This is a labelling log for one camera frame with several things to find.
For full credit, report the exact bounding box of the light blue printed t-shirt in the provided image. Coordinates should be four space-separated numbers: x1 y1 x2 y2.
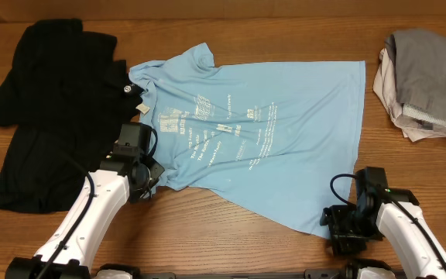
129 43 365 238

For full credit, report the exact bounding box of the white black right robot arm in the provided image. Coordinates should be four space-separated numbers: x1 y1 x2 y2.
320 184 446 278

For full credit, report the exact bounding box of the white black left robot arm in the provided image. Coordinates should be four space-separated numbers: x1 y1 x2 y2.
5 155 164 279

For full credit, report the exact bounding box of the black t-shirt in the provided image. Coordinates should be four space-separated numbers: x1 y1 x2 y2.
0 19 142 214

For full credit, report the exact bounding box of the grey folded garment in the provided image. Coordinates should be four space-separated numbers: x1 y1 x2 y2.
385 29 446 129

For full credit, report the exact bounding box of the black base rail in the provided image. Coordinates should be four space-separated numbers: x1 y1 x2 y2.
93 259 407 279

